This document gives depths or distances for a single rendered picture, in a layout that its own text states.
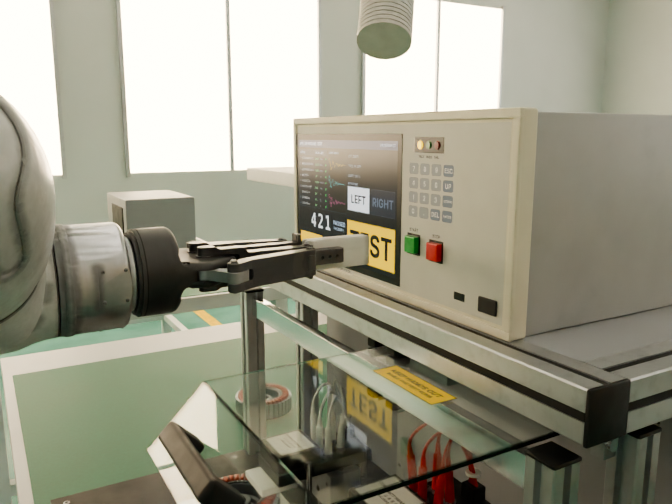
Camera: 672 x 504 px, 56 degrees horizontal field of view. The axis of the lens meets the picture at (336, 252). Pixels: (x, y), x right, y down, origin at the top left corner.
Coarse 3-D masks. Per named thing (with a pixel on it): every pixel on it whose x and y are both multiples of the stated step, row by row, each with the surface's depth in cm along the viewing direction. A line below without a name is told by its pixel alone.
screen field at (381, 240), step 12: (348, 228) 79; (360, 228) 77; (372, 228) 74; (384, 228) 72; (372, 240) 75; (384, 240) 72; (372, 252) 75; (384, 252) 73; (372, 264) 75; (384, 264) 73
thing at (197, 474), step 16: (176, 432) 50; (176, 448) 49; (192, 448) 48; (176, 464) 47; (192, 464) 46; (192, 480) 45; (208, 480) 44; (208, 496) 43; (224, 496) 44; (240, 496) 45
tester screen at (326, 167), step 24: (312, 144) 86; (336, 144) 80; (360, 144) 75; (384, 144) 71; (312, 168) 86; (336, 168) 80; (360, 168) 75; (384, 168) 71; (312, 192) 87; (336, 192) 81; (336, 216) 82; (360, 216) 76
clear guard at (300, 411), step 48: (240, 384) 60; (288, 384) 60; (336, 384) 60; (384, 384) 60; (432, 384) 60; (192, 432) 56; (240, 432) 51; (288, 432) 50; (336, 432) 50; (384, 432) 50; (432, 432) 50; (480, 432) 50; (528, 432) 50; (240, 480) 47; (288, 480) 44; (336, 480) 43; (384, 480) 43
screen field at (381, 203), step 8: (352, 192) 78; (360, 192) 76; (368, 192) 74; (376, 192) 73; (384, 192) 71; (392, 192) 70; (352, 200) 78; (360, 200) 76; (368, 200) 74; (376, 200) 73; (384, 200) 72; (392, 200) 70; (352, 208) 78; (360, 208) 76; (368, 208) 75; (376, 208) 73; (384, 208) 72; (392, 208) 70; (384, 216) 72; (392, 216) 70
